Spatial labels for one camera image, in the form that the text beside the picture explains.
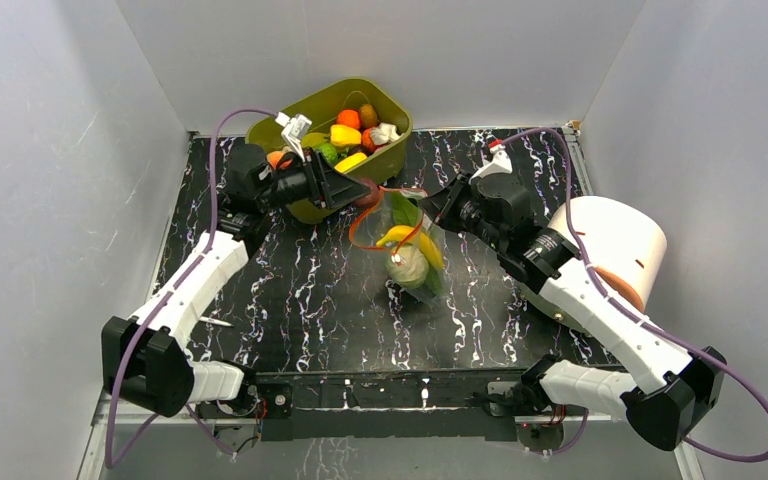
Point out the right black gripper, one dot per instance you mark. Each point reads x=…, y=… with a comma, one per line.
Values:
x=454, y=202

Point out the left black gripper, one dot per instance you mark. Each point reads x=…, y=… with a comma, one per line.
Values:
x=338, y=189

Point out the dark purple fruit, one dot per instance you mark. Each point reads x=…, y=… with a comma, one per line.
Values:
x=372, y=199

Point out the green leafy vegetable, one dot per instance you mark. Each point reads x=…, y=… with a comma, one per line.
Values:
x=404, y=211

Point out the green bumpy lime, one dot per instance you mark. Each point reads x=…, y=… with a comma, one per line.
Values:
x=329, y=153

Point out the clear zip top bag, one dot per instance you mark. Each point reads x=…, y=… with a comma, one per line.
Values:
x=372, y=224

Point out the yellow banana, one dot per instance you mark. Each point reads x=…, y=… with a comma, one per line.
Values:
x=431, y=251
x=399, y=236

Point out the green white cabbage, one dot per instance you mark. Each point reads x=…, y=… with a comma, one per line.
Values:
x=407, y=267

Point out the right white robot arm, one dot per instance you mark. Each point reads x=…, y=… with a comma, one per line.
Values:
x=664, y=386

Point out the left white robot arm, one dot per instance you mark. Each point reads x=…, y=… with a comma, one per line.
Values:
x=143, y=355

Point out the yellow bell pepper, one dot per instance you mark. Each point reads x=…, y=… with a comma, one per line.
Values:
x=343, y=137

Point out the yellow green starfruit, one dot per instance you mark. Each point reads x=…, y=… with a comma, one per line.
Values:
x=313, y=139

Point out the wrinkled orange red fruit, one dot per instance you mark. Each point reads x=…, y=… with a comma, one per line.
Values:
x=367, y=142

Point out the round orange fruit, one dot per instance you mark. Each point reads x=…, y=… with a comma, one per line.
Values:
x=349, y=118

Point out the orange bell pepper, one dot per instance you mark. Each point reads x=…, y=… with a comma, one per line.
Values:
x=279, y=160

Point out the olive green plastic bin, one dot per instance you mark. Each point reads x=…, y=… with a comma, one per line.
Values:
x=322, y=108

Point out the brown kiwi fruit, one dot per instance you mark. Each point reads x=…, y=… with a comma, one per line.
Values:
x=368, y=116

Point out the white orange cylinder drum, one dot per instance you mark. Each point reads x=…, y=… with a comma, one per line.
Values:
x=625, y=249

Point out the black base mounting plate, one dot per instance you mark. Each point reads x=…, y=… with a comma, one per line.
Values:
x=416, y=404

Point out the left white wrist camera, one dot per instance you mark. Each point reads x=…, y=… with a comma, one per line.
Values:
x=294, y=128

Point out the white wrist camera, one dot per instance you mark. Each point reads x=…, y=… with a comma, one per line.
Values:
x=499, y=163
x=294, y=128

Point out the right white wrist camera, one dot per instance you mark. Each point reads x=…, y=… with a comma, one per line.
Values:
x=499, y=163

